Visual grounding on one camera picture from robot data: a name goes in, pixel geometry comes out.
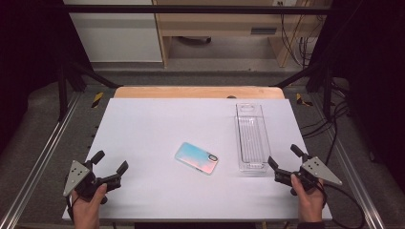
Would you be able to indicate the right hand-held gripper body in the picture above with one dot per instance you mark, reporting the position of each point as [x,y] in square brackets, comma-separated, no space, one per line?
[313,170]

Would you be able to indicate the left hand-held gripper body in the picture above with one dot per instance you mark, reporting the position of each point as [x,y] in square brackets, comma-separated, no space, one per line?
[95,183]

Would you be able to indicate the clear plastic storage box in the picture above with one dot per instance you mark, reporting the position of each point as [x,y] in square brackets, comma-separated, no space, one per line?
[253,140]

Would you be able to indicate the pastel blue pink phone case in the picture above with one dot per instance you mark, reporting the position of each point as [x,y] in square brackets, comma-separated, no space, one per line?
[196,158]

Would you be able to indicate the person's left hand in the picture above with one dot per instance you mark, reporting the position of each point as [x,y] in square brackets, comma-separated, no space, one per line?
[87,210]

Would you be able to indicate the person's right hand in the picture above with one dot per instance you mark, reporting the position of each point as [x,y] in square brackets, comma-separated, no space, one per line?
[308,203]

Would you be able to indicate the yellow black hazard tape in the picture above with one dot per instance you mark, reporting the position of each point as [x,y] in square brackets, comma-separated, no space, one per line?
[97,99]
[302,99]

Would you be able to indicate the black curtain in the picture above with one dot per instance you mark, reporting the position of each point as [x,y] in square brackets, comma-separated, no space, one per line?
[31,47]
[369,63]

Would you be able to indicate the white cabinet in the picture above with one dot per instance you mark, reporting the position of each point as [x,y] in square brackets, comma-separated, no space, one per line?
[114,35]

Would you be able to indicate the dark object under desk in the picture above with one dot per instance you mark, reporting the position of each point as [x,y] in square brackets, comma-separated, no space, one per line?
[195,39]

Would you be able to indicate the light wooden desk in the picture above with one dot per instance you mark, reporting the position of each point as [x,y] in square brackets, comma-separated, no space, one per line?
[223,24]

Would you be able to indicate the aluminium rail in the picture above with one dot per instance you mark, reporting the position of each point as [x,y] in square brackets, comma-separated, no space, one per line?
[38,159]
[356,178]

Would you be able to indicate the black metal frame strut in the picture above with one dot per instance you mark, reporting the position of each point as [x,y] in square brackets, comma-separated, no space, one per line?
[92,75]
[305,74]

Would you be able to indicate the black horizontal frame bar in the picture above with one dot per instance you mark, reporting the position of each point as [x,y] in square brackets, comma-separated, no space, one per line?
[191,9]

